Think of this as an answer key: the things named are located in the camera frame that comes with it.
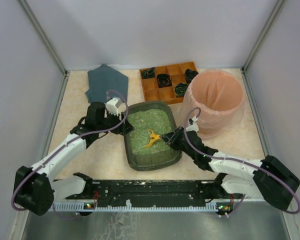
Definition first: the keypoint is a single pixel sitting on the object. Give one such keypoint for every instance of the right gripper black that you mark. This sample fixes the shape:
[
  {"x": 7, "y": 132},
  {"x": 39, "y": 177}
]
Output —
[{"x": 176, "y": 138}]

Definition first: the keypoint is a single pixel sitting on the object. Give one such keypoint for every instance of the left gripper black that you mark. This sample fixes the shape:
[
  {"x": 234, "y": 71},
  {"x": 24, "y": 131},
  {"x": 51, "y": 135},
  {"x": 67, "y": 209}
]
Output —
[{"x": 122, "y": 124}]

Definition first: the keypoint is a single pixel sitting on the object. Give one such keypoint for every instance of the yellow litter scoop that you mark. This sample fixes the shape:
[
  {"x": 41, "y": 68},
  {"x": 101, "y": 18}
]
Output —
[{"x": 153, "y": 137}]

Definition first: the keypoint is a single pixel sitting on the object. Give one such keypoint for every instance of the dark grey litter box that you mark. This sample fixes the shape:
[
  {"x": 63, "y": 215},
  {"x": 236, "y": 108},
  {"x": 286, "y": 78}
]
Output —
[{"x": 152, "y": 161}]

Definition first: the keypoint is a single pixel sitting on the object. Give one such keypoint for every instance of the trash bin with pink bag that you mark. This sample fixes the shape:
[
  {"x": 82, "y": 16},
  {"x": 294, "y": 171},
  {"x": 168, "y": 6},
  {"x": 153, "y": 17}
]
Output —
[{"x": 221, "y": 98}]

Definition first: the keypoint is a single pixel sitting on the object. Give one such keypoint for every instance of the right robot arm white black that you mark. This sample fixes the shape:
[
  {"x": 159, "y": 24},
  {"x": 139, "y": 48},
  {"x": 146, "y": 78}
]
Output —
[{"x": 266, "y": 178}]

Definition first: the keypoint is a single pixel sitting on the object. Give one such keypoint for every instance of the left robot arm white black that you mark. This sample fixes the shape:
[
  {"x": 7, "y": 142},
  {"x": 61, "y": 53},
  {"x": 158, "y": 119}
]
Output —
[{"x": 36, "y": 188}]

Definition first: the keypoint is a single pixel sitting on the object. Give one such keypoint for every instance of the green litter pellets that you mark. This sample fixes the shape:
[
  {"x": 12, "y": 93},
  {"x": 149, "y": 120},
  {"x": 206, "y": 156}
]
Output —
[{"x": 144, "y": 123}]

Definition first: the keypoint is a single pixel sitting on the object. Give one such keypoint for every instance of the orange wooden compartment tray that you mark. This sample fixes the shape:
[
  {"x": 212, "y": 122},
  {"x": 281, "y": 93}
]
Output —
[{"x": 152, "y": 92}]

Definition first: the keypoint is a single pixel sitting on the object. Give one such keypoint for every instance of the folded grey-blue cloth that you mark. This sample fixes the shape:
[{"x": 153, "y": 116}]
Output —
[{"x": 105, "y": 78}]

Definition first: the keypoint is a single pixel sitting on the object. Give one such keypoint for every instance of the rolled tie yellow floral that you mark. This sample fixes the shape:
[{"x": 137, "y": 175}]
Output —
[{"x": 180, "y": 89}]

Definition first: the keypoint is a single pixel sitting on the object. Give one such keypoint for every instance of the rolled tie green pattern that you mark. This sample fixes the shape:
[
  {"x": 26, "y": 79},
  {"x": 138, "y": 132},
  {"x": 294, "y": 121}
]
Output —
[{"x": 148, "y": 73}]

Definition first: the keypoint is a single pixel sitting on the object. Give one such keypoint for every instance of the rolled tie orange pattern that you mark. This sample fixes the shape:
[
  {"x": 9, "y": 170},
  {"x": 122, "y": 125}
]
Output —
[{"x": 164, "y": 80}]

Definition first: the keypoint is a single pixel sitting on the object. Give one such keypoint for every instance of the rolled tie dark grey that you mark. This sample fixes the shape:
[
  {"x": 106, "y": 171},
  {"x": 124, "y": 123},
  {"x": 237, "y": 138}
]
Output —
[{"x": 190, "y": 75}]

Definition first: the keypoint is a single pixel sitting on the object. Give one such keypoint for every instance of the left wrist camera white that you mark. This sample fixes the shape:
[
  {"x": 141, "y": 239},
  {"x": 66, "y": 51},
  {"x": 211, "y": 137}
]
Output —
[{"x": 112, "y": 106}]

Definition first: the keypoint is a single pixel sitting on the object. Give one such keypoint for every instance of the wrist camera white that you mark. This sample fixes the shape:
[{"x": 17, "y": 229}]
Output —
[
  {"x": 192, "y": 125},
  {"x": 112, "y": 106}
]

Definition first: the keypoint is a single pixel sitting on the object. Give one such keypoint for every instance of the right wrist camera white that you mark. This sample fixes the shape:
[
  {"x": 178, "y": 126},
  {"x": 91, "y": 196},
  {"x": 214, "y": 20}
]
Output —
[{"x": 192, "y": 125}]

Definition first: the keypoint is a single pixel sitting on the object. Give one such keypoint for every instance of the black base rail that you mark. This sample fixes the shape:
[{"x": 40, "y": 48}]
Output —
[{"x": 171, "y": 195}]

